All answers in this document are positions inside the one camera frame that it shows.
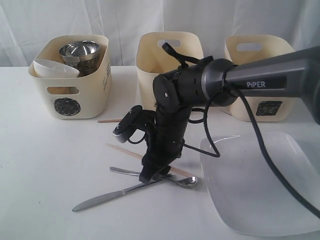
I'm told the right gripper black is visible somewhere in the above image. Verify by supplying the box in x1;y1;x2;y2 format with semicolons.
139;103;192;183

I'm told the steel table knife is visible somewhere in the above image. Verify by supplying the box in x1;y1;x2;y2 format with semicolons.
72;179;164;212

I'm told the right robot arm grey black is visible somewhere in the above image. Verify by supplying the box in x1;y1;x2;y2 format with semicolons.
139;44;320;184

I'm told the steel bowl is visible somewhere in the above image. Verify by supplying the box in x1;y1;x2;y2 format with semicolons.
58;40;101;77

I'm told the black cable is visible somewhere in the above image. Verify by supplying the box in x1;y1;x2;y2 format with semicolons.
129;42;320;221

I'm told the steel fork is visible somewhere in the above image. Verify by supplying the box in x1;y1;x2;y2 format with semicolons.
150;165;172;183

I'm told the white square plate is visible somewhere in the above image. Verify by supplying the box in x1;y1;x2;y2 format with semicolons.
200;132;320;237

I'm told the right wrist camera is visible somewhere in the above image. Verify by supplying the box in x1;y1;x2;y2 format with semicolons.
112;105;156;143

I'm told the steel spoon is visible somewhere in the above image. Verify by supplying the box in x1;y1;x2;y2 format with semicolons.
109;166;199;189

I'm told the cream bin with triangle mark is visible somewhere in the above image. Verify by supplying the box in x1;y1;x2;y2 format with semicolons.
135;31;204;111

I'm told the cream bin with square mark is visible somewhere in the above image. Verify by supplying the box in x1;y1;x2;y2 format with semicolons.
223;34;300;123

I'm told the cream bin with circle mark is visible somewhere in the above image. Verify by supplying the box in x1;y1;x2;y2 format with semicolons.
28;34;112;120

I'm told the white round bowl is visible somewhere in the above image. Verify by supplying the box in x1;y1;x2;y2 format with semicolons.
33;58;80;79

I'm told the wooden chopstick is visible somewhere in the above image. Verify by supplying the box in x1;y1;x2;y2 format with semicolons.
106;143;193;177
97;119;122;123

